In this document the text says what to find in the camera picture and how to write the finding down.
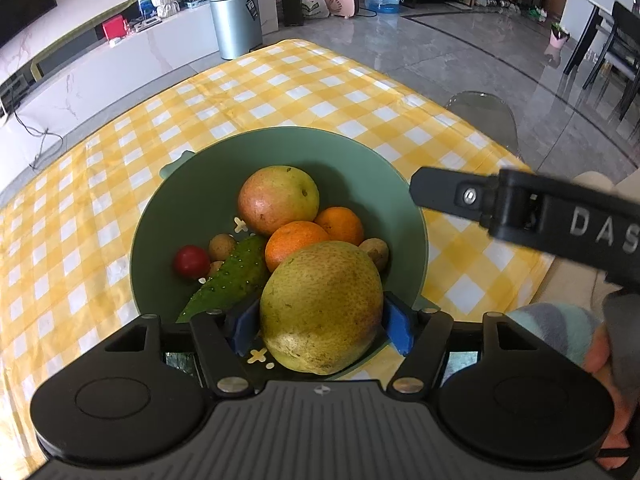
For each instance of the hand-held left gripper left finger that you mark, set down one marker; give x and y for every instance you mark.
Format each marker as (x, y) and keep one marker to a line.
(240, 330)

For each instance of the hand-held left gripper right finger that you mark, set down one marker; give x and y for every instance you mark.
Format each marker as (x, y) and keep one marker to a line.
(400, 325)

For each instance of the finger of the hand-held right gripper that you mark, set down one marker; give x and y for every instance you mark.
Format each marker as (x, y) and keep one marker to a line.
(445, 190)

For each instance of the green cucumber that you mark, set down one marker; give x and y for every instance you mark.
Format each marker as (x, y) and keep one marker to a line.
(225, 280)

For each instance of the small brown kiwi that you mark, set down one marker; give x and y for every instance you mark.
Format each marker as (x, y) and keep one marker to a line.
(221, 247)
(375, 254)
(215, 268)

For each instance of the yellow-green pear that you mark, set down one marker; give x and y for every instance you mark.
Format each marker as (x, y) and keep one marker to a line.
(320, 310)

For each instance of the red cherry tomato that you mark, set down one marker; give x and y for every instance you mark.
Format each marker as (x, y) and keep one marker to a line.
(191, 261)

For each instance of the orange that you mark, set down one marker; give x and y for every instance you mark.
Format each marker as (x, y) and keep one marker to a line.
(342, 225)
(295, 245)

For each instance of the red-green apple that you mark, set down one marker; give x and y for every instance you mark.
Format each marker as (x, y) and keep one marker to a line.
(277, 200)

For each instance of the green colander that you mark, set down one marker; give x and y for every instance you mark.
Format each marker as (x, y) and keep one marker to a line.
(200, 195)

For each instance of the person's right hand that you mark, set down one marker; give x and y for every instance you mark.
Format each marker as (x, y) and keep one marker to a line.
(607, 400)

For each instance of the transparent chair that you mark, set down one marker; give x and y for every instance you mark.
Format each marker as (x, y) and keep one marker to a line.
(485, 115)

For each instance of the teal striped blanket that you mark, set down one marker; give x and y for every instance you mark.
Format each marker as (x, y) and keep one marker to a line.
(550, 330)

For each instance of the yellow checkered tablecloth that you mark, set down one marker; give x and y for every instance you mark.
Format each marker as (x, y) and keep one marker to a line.
(325, 95)

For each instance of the black dining chair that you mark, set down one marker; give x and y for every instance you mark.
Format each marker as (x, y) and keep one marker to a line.
(622, 55)

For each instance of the pink flower pot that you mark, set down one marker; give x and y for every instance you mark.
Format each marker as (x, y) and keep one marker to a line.
(559, 37)

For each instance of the dining table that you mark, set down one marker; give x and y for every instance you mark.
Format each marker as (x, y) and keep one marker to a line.
(592, 20)

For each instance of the pink heater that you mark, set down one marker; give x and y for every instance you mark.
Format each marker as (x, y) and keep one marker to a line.
(342, 2)

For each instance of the silver trash can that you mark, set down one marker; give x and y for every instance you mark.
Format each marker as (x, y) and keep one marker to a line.
(235, 22)

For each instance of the white marble television console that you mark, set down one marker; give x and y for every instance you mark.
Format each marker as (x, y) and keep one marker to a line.
(150, 55)

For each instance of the red box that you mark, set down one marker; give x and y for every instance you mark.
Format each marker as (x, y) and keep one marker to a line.
(115, 28)

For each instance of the black television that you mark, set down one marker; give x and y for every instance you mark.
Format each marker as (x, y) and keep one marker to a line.
(22, 0)

